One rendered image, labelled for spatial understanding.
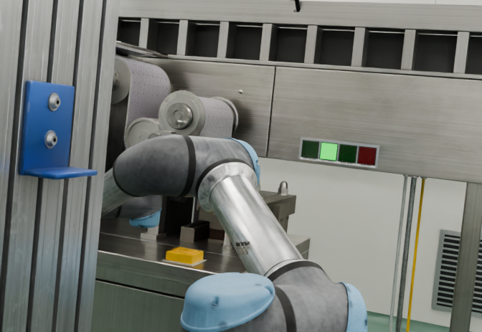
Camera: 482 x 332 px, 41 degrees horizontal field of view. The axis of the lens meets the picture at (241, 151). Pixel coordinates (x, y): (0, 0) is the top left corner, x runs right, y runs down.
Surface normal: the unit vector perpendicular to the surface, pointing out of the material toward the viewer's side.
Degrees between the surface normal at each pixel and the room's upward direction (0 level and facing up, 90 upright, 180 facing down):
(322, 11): 90
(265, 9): 90
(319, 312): 50
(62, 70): 90
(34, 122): 90
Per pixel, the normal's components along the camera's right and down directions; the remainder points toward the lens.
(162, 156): -0.11, -0.28
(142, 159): -0.48, -0.23
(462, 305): -0.37, 0.01
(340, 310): 0.40, -0.57
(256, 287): -0.02, -0.99
